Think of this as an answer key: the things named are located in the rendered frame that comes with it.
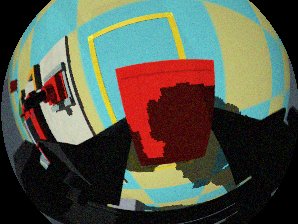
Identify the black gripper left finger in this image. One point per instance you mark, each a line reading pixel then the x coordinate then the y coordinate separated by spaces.
pixel 100 161

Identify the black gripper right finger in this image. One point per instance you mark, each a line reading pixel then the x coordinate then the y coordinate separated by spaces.
pixel 243 138

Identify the light grey rectangular bar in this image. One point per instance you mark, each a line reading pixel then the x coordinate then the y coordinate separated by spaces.
pixel 45 162

